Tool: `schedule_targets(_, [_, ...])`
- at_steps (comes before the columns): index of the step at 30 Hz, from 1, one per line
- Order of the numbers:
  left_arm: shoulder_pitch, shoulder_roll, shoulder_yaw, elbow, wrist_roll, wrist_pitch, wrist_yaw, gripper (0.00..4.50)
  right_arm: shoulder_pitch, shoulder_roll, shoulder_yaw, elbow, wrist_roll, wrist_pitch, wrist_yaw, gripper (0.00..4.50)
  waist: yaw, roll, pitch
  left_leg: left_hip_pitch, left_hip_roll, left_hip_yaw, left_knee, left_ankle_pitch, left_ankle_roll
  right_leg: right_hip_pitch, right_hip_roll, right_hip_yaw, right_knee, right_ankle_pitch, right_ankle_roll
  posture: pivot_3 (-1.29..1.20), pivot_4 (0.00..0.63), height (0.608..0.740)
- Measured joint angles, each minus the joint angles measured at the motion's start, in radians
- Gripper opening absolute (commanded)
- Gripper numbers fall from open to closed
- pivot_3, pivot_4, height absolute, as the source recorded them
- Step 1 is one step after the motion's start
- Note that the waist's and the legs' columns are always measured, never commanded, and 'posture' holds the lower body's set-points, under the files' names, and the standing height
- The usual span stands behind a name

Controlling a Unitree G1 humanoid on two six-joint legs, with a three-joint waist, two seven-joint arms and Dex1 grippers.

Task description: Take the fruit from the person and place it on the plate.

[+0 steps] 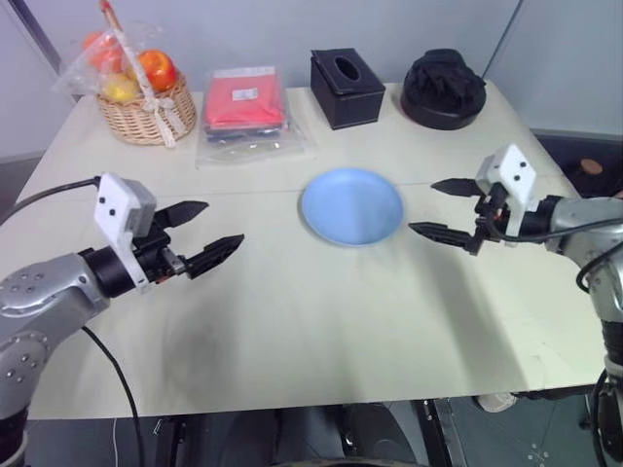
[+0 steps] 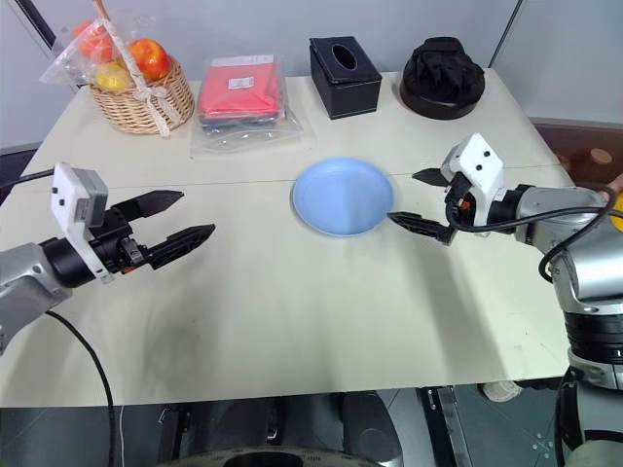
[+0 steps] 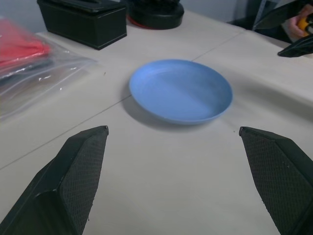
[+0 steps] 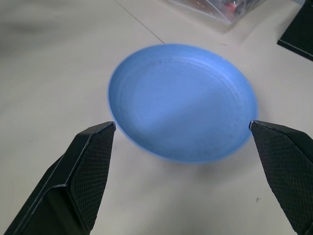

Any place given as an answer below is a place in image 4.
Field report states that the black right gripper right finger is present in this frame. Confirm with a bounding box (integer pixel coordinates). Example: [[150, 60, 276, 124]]
[[248, 120, 313, 235]]

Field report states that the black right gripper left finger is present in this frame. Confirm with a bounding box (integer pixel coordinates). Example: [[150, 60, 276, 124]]
[[4, 121, 116, 235]]

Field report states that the blue round plate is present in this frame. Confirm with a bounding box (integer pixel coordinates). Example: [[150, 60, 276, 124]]
[[107, 43, 259, 165]]

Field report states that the black stitched box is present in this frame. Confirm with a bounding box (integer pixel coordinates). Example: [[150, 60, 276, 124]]
[[276, 0, 313, 62]]

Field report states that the clear plastic bag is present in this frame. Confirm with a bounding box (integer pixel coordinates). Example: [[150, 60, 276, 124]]
[[163, 0, 255, 34]]

